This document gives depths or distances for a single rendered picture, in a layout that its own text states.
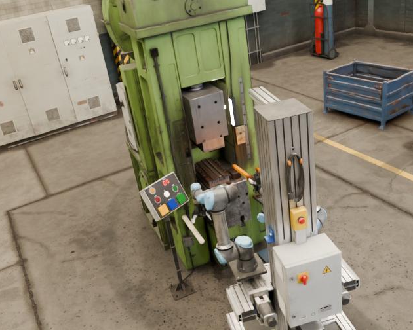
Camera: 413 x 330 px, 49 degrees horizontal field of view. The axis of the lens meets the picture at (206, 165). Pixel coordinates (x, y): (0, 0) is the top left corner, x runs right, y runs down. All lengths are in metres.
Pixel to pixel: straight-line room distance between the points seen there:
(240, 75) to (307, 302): 2.03
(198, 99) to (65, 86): 5.34
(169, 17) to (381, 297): 2.88
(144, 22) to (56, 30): 5.15
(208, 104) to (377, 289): 2.17
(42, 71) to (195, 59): 5.21
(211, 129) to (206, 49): 0.66
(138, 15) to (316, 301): 2.34
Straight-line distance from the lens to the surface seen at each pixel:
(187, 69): 3.78
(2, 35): 8.50
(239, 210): 4.22
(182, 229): 4.31
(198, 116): 3.75
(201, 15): 3.71
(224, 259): 3.08
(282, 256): 2.68
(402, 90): 7.42
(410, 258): 4.68
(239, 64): 3.95
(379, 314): 4.11
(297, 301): 2.80
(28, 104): 8.73
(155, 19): 3.60
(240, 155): 4.21
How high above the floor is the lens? 2.93
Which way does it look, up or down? 27 degrees down
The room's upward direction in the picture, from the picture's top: 9 degrees counter-clockwise
